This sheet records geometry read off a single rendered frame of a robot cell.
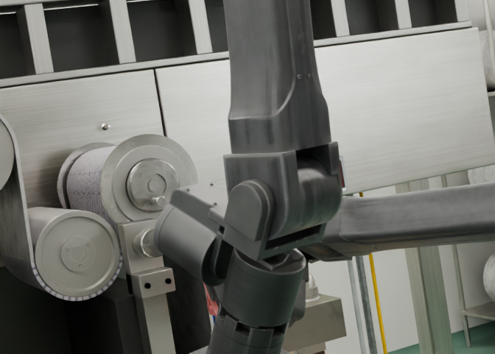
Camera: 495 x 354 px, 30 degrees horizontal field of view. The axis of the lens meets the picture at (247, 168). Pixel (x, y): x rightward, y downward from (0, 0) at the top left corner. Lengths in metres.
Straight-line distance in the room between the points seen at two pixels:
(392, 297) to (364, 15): 2.90
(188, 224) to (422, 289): 1.47
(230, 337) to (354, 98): 1.20
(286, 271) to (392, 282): 4.04
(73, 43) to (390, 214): 0.88
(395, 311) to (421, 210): 3.77
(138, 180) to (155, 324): 0.20
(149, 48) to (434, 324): 0.92
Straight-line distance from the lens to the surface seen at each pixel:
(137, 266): 1.29
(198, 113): 1.72
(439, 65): 1.99
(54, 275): 1.30
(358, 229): 1.04
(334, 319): 1.43
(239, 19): 0.67
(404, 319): 4.80
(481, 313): 4.77
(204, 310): 1.39
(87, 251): 1.31
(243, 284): 0.70
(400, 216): 1.01
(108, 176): 1.31
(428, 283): 2.17
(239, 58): 0.68
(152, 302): 1.30
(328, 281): 4.54
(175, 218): 0.74
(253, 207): 0.65
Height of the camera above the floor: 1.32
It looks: 3 degrees down
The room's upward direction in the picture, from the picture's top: 9 degrees counter-clockwise
